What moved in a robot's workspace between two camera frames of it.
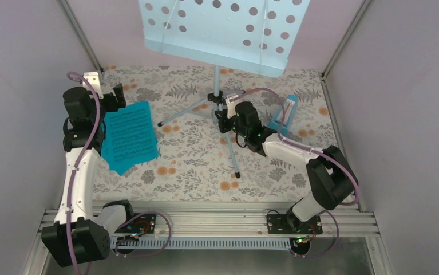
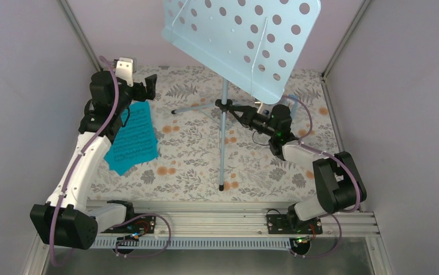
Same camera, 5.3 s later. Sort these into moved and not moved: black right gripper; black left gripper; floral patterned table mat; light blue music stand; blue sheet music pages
Moved: light blue music stand; black right gripper; black left gripper
Not moved: floral patterned table mat; blue sheet music pages
